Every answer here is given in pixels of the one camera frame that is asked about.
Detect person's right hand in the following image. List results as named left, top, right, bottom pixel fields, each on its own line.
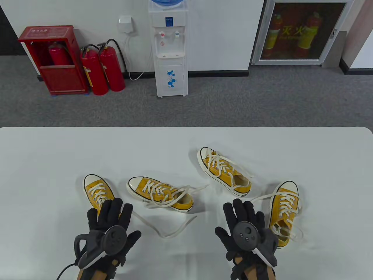
left=215, top=199, right=266, bottom=264

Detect person's left hand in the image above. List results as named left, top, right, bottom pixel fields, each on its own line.
left=87, top=198, right=142, bottom=267

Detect yellow canvas shoe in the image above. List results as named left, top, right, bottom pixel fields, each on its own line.
left=197, top=147, right=251, bottom=198
left=268, top=181, right=300, bottom=249
left=84, top=174, right=120, bottom=216
left=126, top=176, right=194, bottom=213

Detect person's right forearm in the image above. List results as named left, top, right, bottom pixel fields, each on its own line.
left=230, top=257, right=276, bottom=280

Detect person's left forearm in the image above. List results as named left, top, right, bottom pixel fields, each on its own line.
left=76, top=262, right=117, bottom=280

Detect grey tracking controller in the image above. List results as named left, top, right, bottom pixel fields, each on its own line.
left=232, top=221, right=279, bottom=268
left=74, top=225, right=129, bottom=270

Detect red fire extinguisher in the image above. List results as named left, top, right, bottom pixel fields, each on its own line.
left=48, top=42, right=72, bottom=66
left=80, top=44, right=109, bottom=96
left=98, top=39, right=128, bottom=92

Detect red fire extinguisher cabinet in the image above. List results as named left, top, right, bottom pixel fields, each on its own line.
left=17, top=25, right=89, bottom=96

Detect white water dispenser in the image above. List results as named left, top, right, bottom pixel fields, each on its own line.
left=148, top=3, right=188, bottom=98

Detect glass door fire cabinet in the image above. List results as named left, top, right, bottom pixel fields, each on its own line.
left=251, top=0, right=354, bottom=66

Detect black cable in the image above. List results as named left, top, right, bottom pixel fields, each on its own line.
left=56, top=263, right=78, bottom=280

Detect white power cable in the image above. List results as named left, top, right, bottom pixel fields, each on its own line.
left=124, top=34, right=153, bottom=81

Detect white wall box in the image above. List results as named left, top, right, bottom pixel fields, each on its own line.
left=118, top=15, right=137, bottom=36

